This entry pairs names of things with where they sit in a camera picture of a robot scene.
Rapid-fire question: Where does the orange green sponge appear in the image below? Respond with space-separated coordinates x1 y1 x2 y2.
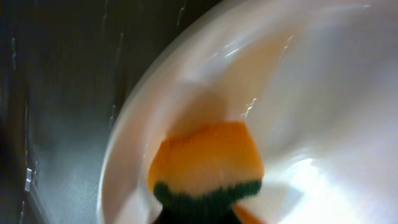
147 121 264 223

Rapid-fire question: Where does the white plate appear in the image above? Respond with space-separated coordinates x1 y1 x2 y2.
96 1 397 223

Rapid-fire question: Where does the brown serving tray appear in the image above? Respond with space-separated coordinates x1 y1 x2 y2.
0 0 224 224

